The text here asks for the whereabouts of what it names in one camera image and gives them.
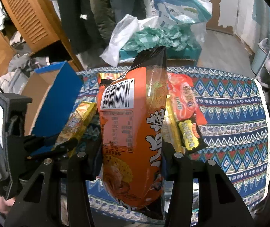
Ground blue cardboard box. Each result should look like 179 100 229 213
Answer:
21 61 83 137

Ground yellow black small snack pack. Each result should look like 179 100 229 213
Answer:
177 114 207 154

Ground red orange snack pack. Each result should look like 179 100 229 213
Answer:
167 73 207 125

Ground orange snack bag with barcode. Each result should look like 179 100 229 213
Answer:
96 46 168 220

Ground yellow long snack pack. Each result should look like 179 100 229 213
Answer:
162 95 186 155

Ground grey tote bag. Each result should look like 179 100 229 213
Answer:
0 69 29 94

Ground grey clothes pile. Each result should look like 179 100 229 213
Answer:
8 31 50 76

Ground patterned blue tablecloth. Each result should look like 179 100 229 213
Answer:
74 66 270 224

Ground yellow biscuit pack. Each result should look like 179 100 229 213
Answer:
54 101 97 148

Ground wooden louvered wardrobe door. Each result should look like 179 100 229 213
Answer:
1 0 60 53

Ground black hanging coat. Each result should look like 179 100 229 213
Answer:
57 0 104 54

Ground olive green hanging coat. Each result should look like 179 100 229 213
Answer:
90 0 116 44

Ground brown cardboard box on floor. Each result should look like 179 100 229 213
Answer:
120 45 202 66

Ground teal crumpled cloth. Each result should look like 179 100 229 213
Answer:
122 25 198 52

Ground blue white plastic bag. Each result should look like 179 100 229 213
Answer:
154 0 213 27

